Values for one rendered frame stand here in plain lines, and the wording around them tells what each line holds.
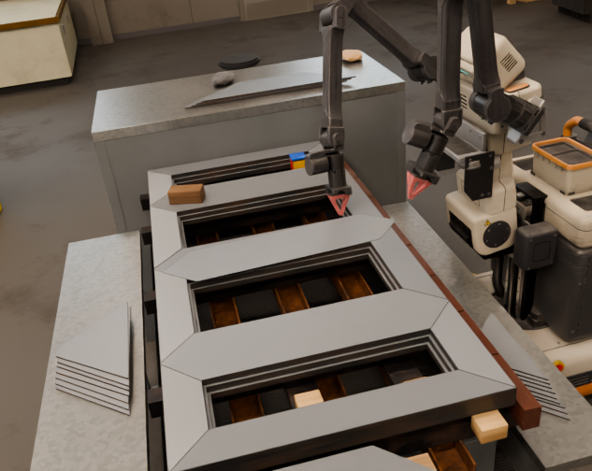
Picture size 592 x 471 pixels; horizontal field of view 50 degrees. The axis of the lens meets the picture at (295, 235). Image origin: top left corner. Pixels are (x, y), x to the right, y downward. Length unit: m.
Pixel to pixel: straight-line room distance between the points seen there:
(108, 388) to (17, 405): 1.36
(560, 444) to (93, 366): 1.15
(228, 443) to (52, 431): 0.51
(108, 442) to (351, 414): 0.58
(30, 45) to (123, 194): 5.23
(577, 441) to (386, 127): 1.63
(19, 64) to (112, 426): 6.54
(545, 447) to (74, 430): 1.10
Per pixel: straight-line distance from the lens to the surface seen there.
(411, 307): 1.65
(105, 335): 1.86
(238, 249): 1.96
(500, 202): 2.21
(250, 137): 2.67
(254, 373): 1.52
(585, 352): 2.54
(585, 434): 1.66
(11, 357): 3.33
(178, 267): 1.92
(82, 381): 1.77
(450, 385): 1.44
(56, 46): 7.80
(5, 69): 7.92
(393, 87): 2.77
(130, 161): 2.67
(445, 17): 1.75
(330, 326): 1.60
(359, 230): 1.99
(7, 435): 2.92
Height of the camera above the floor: 1.85
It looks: 30 degrees down
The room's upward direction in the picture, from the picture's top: 6 degrees counter-clockwise
